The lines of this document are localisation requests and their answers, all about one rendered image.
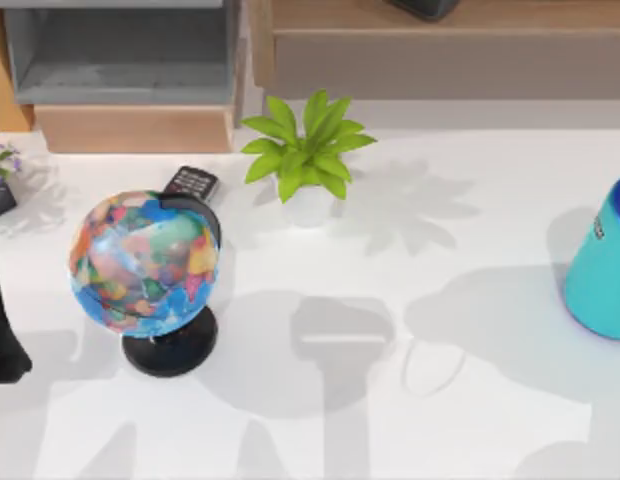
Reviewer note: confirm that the colourful globe on black stand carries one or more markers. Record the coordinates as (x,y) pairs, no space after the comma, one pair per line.
(142,260)

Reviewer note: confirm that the pale wooden drawer front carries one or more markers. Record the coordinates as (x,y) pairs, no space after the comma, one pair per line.
(132,127)

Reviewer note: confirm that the dark object on cupboard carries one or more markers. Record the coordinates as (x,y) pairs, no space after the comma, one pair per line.
(425,7)

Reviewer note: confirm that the black remote control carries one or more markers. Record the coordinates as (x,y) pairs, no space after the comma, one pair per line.
(194,182)

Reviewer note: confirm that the green plant in white pot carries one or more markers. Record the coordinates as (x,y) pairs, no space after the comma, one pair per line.
(305,150)

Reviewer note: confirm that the wooden cupboard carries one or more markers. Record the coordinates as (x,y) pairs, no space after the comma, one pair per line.
(440,50)

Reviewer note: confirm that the wooden cabinet side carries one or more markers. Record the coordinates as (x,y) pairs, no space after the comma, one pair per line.
(5,85)

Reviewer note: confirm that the teal cone-shaped container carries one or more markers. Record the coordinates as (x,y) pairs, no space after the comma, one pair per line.
(602,275)

